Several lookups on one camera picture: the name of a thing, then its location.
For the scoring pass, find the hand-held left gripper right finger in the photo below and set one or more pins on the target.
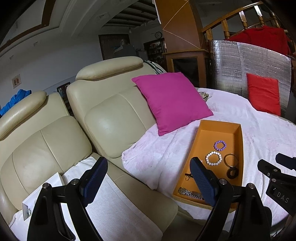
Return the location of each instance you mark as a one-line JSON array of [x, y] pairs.
[[204, 183]]

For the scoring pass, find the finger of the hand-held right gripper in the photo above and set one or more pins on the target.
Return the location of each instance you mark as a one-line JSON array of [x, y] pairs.
[[286, 161], [268, 169]]

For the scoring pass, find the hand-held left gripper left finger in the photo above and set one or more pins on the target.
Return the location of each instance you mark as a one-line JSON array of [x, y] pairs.
[[96, 180]]

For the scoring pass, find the brown bangle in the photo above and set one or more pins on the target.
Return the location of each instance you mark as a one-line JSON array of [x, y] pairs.
[[230, 166]]

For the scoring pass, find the orange box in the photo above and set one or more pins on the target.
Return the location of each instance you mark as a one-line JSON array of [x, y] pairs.
[[208, 139]]

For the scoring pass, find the silver wristwatch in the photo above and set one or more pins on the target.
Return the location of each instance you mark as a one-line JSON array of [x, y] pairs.
[[185, 191]]

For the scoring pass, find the white towel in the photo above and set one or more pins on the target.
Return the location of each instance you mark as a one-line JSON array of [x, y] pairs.
[[120, 208]]

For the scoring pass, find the white blanket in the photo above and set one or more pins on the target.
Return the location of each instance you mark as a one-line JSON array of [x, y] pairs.
[[254, 129]]

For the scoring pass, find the white paper card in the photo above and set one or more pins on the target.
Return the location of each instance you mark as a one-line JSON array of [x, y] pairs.
[[46, 187]]

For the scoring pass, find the beige leather sofa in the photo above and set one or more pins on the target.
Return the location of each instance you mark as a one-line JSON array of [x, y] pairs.
[[111, 115]]

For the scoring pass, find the red cushion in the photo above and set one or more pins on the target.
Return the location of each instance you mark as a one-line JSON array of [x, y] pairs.
[[263, 95]]

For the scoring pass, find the pink cushion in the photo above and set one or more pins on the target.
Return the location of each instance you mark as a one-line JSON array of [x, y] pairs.
[[173, 102]]

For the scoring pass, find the leaf patterned cloth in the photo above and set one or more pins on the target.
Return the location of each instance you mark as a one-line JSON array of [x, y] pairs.
[[204, 95]]

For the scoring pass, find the silver insulation sheet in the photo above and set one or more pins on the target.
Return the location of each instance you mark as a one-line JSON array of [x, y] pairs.
[[231, 64]]

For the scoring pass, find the blue jacket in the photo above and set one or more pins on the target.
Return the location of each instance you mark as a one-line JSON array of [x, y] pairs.
[[13, 102]]

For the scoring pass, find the striped cloth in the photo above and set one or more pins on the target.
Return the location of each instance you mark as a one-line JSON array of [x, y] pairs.
[[157, 68]]

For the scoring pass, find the red cloth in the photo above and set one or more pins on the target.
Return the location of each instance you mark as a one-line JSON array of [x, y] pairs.
[[261, 37]]

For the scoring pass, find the dark wooden door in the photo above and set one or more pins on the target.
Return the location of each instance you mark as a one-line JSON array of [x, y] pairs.
[[108, 46]]

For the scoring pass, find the glass display cabinet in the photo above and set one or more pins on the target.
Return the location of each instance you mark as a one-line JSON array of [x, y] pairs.
[[155, 49]]

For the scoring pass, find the wooden railing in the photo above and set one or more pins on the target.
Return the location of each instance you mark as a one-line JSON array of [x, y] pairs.
[[209, 34]]

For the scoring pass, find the wooden corner cabinet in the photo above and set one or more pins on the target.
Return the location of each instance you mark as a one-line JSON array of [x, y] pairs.
[[180, 23]]

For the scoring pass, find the small wall picture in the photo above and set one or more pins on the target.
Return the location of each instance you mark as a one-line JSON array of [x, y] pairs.
[[16, 81]]

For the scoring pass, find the wall clock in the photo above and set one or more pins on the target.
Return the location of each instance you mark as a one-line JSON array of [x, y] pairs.
[[158, 35]]

